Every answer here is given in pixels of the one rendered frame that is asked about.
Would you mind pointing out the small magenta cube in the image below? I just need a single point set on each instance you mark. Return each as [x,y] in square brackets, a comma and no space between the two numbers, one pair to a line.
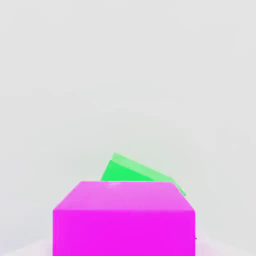
[124,224]

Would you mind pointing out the small green cube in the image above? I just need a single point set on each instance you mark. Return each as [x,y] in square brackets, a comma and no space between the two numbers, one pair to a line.
[128,170]

